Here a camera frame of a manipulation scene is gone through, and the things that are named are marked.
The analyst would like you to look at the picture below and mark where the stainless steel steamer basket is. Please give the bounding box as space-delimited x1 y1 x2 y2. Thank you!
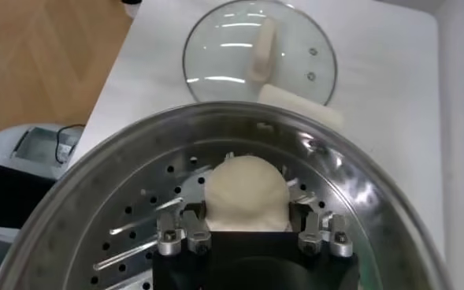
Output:
0 83 453 290

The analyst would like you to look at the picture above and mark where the white steamed baozi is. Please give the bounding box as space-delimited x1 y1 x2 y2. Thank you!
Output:
202 154 292 233

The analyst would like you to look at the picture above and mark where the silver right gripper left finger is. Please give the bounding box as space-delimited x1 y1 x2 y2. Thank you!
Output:
155 201 213 257

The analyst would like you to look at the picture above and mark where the glass lid with cream handle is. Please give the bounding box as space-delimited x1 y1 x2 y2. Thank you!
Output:
182 0 338 108

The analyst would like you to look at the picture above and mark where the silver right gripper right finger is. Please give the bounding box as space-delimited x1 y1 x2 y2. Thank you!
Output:
288 201 354 259

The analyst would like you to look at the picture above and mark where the grey and black robot torso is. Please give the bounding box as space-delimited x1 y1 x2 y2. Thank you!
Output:
0 123 87 277

